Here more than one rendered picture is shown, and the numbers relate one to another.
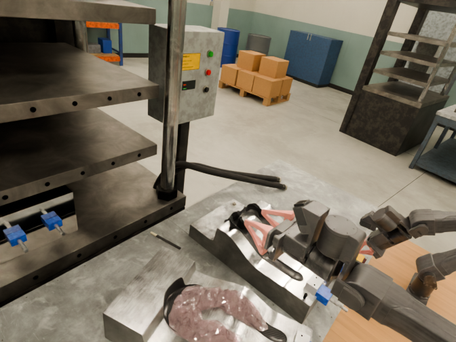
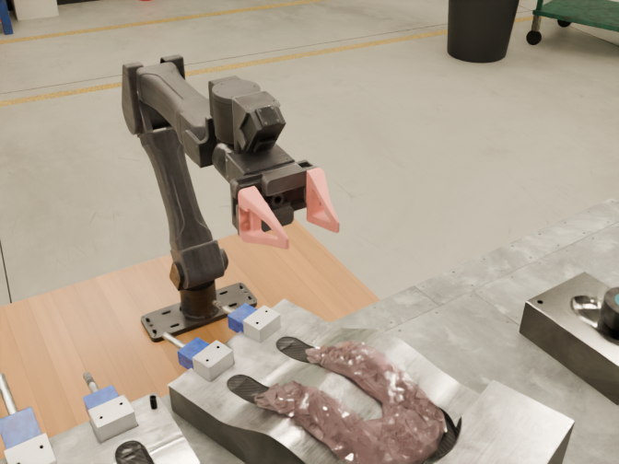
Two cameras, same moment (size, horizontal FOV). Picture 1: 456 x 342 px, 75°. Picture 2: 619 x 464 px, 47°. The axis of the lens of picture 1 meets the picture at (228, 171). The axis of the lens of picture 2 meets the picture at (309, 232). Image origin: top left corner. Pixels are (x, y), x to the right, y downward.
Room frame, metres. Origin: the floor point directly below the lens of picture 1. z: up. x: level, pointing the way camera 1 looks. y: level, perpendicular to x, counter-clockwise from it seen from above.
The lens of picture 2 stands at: (1.13, 0.15, 1.62)
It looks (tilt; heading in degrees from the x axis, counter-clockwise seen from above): 34 degrees down; 201
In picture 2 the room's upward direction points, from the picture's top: straight up
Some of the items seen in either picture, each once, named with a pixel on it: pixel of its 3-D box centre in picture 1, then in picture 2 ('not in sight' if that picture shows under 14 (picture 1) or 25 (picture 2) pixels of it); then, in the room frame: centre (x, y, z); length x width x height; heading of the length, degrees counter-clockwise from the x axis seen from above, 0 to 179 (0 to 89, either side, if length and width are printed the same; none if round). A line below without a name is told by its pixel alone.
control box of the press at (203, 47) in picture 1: (177, 172); not in sight; (1.39, 0.27, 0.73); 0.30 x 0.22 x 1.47; 145
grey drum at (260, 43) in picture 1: (256, 54); not in sight; (7.91, -0.18, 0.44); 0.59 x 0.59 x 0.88
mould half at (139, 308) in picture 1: (213, 327); (357, 415); (0.47, -0.04, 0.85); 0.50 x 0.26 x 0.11; 72
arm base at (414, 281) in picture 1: (422, 286); not in sight; (0.77, -0.76, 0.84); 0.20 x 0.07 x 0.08; 142
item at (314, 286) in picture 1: (326, 296); (101, 401); (0.61, -0.36, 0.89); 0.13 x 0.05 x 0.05; 55
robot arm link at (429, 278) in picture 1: (429, 273); not in sight; (0.77, -0.75, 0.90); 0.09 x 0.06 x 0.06; 163
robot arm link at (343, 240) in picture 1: (346, 258); (229, 121); (0.41, -0.24, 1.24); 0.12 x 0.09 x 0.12; 52
